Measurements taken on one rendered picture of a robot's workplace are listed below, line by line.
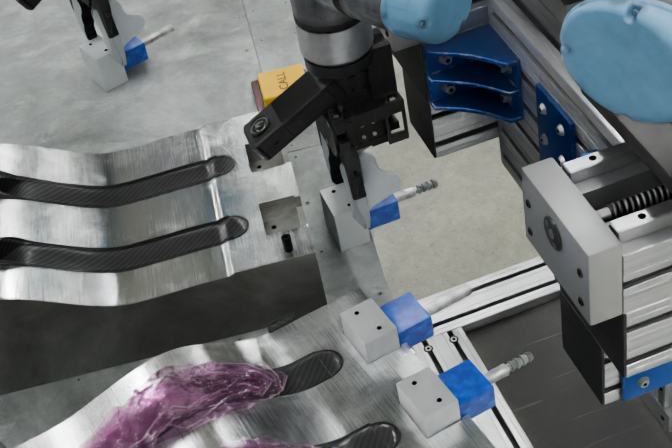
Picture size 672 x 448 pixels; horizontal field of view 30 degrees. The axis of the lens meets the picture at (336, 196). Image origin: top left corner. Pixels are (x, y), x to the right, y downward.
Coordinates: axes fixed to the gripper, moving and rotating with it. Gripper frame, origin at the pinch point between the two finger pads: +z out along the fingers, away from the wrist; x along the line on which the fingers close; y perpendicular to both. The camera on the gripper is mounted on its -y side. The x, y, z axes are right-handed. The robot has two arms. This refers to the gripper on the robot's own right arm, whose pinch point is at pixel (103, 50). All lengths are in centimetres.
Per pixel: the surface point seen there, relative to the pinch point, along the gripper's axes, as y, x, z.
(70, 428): -35, -58, -3
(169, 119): 0.5, -14.7, 4.6
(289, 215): -2.7, -48.5, -1.7
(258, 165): -0.2, -38.7, -1.7
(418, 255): 54, 11, 85
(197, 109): 4.3, -15.7, 4.6
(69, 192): -19.6, -30.2, -5.1
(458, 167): 77, 26, 85
